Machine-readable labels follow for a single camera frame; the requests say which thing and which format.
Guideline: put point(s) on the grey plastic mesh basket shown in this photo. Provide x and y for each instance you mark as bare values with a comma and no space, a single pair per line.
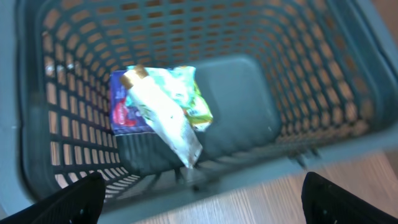
288,83

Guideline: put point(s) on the white tube gold cap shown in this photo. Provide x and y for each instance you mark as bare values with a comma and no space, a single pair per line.
163,115

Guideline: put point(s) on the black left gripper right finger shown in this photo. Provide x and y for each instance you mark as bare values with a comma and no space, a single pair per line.
324,202

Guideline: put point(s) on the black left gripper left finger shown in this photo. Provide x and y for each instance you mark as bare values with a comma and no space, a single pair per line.
80,202

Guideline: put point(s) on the purple snack packet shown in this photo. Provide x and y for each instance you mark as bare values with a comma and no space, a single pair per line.
125,117

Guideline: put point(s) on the green snack pouch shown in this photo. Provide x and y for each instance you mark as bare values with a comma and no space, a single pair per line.
179,84

